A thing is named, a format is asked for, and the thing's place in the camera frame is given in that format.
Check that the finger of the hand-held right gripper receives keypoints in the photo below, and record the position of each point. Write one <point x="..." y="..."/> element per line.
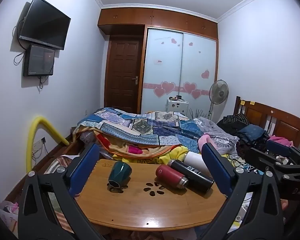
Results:
<point x="258" y="156"/>
<point x="277" y="147"/>

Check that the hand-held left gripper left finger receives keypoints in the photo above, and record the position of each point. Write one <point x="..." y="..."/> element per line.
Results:
<point x="86" y="163"/>

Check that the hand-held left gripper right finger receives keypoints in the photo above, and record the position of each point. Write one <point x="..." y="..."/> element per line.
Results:
<point x="216" y="171"/>

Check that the pile of dark clothes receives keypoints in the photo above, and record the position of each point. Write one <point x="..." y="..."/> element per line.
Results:
<point x="242" y="132"/>

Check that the person's right hand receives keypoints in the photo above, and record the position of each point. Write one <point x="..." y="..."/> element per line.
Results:
<point x="285" y="205"/>

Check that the pink garment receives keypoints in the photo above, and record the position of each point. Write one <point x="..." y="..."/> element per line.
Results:
<point x="281" y="140"/>

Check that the black thermos bottle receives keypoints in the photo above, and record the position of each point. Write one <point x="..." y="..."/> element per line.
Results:
<point x="192" y="175"/>

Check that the white thermos bottle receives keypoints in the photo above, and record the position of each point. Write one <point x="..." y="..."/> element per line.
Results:
<point x="195" y="160"/>

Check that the wooden bed headboard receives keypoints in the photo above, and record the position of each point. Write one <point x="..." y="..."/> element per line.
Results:
<point x="277" y="120"/>

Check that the striped cloth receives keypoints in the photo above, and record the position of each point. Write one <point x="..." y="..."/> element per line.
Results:
<point x="58" y="163"/>

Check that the grey printed bedsheet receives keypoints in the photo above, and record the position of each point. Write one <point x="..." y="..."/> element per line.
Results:
<point x="222" y="140"/>

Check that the dark green cup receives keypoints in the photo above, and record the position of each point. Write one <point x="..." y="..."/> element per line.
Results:
<point x="118" y="175"/>

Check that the red thermos bottle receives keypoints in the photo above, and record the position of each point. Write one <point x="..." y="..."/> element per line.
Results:
<point x="168" y="175"/>

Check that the magenta cloth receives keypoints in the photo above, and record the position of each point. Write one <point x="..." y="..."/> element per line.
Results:
<point x="135" y="150"/>

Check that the yellow foam tube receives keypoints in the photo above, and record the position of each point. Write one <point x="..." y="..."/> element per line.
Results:
<point x="46" y="126"/>

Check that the yellow orange fleece blanket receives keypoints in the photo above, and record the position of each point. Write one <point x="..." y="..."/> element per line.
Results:
<point x="150" y="153"/>

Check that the blue patchwork quilt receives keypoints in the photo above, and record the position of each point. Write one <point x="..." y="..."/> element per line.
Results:
<point x="145" y="127"/>

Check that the wooden lap table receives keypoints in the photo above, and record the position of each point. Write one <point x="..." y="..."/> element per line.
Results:
<point x="145" y="205"/>

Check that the small white cabinet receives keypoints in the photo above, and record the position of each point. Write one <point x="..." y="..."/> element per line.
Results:
<point x="177" y="107"/>

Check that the standing electric fan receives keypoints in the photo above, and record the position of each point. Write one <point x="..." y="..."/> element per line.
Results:
<point x="218" y="91"/>

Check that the white plastic bag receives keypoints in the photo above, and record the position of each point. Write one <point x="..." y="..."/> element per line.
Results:
<point x="7" y="212"/>

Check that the brown wooden door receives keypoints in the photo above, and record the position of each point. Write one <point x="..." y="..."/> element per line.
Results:
<point x="122" y="75"/>

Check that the frosted sliding wardrobe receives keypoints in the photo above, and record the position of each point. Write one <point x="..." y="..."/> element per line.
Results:
<point x="180" y="67"/>

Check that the wooden overhead cabinet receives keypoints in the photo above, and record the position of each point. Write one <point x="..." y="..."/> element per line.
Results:
<point x="155" y="17"/>

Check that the small wall-mounted monitor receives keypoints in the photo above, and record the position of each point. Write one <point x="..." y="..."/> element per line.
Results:
<point x="38" y="60"/>

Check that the wall-mounted black television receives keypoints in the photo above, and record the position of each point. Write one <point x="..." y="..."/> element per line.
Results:
<point x="43" y="22"/>

